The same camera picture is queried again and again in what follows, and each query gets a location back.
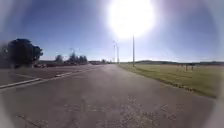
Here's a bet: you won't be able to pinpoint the grey asphalt road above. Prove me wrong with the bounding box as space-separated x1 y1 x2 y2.
0 64 101 87

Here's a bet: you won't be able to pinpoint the thin pole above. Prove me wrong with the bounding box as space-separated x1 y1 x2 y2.
116 44 120 64
112 40 117 64

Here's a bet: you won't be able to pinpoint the large dark tree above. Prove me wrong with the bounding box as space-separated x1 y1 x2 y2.
7 38 44 69

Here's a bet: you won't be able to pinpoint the green grass field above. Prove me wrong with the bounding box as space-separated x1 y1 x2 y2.
116 62 224 100

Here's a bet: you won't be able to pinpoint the grey asphalt path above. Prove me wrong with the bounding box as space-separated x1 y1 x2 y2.
0 63 224 128

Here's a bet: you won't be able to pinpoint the low dark hills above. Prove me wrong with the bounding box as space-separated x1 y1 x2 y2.
134 59 224 66

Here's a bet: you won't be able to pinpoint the row of trees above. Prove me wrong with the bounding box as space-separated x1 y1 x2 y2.
54 52 89 65

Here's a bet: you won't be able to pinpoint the tall pole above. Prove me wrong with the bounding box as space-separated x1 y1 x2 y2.
132 34 136 68

